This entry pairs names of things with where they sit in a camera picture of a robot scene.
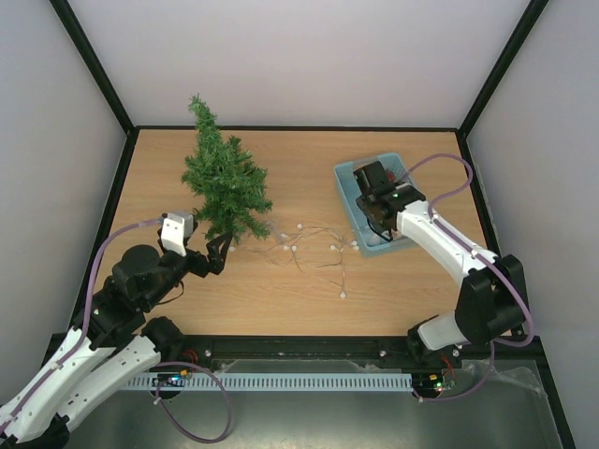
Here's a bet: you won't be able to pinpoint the light blue plastic basket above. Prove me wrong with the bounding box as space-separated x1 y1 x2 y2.
334 152 416 257

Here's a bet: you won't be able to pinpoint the small green christmas tree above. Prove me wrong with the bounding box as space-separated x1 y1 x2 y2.
182 94 272 242

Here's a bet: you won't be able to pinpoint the fairy light string white beads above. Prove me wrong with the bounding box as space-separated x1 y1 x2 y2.
241 221 360 299

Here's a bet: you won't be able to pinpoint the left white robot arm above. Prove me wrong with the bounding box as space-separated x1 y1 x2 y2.
1 234 232 448

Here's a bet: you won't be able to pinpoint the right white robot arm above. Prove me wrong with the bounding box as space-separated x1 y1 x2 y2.
353 161 533 367

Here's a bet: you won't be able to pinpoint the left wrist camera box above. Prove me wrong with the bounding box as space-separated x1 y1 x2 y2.
159 211 195 256

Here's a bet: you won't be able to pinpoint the white cable duct rail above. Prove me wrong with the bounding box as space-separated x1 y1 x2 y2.
122 372 413 392

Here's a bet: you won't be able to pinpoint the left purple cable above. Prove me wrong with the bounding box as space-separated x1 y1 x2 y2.
0 217 233 442

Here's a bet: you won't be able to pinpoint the black frame rail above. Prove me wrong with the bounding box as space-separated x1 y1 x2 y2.
56 333 544 368

